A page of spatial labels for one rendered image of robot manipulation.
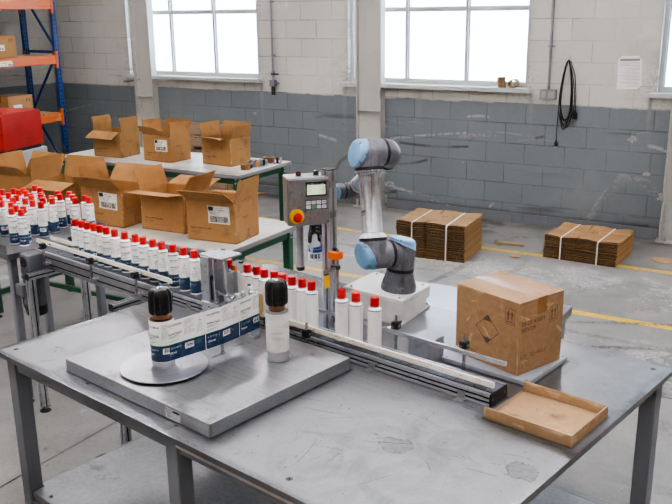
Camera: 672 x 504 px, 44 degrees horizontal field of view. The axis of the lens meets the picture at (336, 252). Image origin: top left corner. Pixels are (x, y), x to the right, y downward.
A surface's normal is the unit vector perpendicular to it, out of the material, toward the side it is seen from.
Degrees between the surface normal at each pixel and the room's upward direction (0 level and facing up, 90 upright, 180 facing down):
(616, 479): 0
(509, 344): 90
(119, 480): 1
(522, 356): 90
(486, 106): 90
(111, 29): 90
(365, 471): 0
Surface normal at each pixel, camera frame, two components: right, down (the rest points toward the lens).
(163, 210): -0.48, 0.25
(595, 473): -0.01, -0.96
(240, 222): 0.92, 0.10
